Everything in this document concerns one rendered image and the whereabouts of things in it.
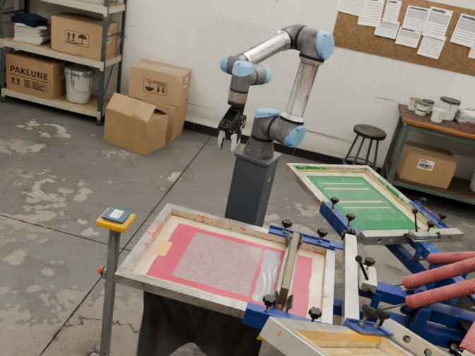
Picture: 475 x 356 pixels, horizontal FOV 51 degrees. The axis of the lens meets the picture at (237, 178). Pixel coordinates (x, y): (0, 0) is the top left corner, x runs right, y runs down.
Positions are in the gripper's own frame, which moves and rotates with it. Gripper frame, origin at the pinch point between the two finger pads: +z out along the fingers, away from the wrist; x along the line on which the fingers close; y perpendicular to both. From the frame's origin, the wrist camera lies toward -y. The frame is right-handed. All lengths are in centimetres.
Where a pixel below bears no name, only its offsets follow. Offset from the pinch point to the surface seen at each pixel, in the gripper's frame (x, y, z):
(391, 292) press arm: -79, -4, 32
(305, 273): -45, -1, 41
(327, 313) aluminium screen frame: -60, -25, 37
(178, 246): 6.0, -17.4, 40.7
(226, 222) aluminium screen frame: -3.7, 7.9, 37.3
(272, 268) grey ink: -32, -8, 40
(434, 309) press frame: -95, 0, 34
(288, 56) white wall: 86, 351, 25
